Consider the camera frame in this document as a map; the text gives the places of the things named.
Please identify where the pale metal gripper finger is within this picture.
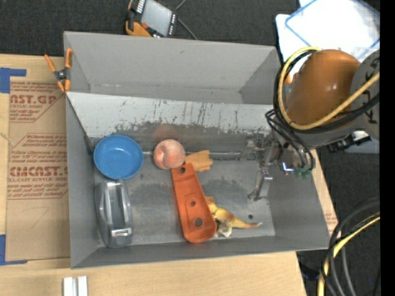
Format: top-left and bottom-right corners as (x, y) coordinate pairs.
(247, 168), (275, 202)
(246, 136), (272, 154)

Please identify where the yellow toy dinosaur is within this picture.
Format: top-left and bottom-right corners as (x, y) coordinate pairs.
(204, 195), (264, 239)

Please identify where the yellow-orange cloth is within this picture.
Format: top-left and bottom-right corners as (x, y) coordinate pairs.
(185, 149), (214, 173)

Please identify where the orange flat tool with holes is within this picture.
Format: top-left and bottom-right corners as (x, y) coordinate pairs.
(170, 162), (218, 244)

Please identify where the peach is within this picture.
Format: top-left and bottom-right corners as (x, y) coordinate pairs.
(152, 138), (187, 170)

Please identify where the grey metal bin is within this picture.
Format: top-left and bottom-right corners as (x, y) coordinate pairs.
(63, 31), (331, 269)

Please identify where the blue bowl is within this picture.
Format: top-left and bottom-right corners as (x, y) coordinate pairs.
(93, 134), (144, 181)

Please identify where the grey tape dispenser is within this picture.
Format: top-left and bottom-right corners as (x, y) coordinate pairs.
(93, 178), (135, 249)

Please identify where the brown cardboard board, red print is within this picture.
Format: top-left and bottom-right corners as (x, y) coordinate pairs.
(0, 53), (340, 266)

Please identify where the black cylinder on white bracket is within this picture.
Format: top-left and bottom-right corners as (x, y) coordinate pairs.
(326, 130), (373, 153)

